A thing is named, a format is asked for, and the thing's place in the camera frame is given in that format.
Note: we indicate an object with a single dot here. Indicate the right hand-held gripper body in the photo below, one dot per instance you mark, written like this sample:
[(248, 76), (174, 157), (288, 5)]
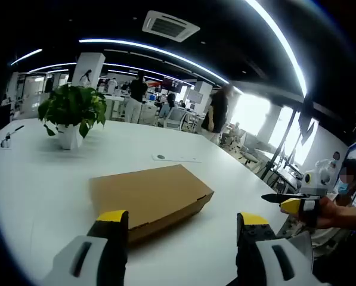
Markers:
[(322, 175)]

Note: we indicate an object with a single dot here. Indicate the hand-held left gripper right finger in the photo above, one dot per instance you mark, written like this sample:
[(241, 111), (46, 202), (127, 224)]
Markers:
[(273, 262)]

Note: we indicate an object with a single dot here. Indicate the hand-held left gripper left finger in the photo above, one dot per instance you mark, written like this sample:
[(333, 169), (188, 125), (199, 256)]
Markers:
[(85, 262)]

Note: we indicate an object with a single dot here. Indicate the brown cardboard shoe box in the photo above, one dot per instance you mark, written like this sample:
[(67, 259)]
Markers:
[(148, 193)]

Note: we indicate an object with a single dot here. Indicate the person's right hand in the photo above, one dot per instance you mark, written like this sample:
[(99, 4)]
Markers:
[(329, 216)]

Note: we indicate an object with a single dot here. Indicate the black tripod stand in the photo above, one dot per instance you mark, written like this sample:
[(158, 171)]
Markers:
[(280, 161)]

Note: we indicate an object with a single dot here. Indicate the white table socket panel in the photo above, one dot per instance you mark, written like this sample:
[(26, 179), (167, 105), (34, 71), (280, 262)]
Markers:
[(177, 158)]

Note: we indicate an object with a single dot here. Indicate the white office chair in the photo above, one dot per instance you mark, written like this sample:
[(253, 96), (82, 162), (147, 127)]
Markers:
[(176, 117)]

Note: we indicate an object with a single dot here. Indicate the ceiling light strip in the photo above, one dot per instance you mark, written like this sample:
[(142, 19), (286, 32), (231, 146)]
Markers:
[(154, 49), (285, 38), (25, 56)]

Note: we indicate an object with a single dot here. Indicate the small black white device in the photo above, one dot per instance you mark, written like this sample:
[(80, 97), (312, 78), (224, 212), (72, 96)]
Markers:
[(7, 141)]

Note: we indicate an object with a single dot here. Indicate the green potted plant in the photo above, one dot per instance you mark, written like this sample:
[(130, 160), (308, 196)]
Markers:
[(73, 104)]

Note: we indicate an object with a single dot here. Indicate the ceiling air conditioner vent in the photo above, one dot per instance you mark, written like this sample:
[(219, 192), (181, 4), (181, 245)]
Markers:
[(170, 25)]

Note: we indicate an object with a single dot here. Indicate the red wall screen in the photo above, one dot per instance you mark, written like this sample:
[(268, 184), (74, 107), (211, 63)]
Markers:
[(172, 83)]

